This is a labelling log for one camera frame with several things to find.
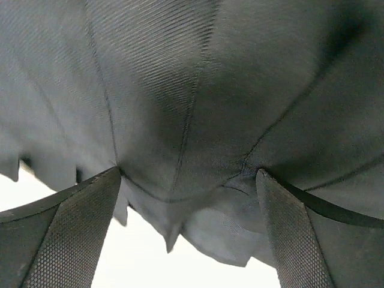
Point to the black pleated skirt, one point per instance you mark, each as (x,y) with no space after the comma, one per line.
(189,99)

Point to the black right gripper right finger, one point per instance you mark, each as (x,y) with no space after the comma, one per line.
(316,243)

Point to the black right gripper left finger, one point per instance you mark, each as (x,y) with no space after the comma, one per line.
(56,241)

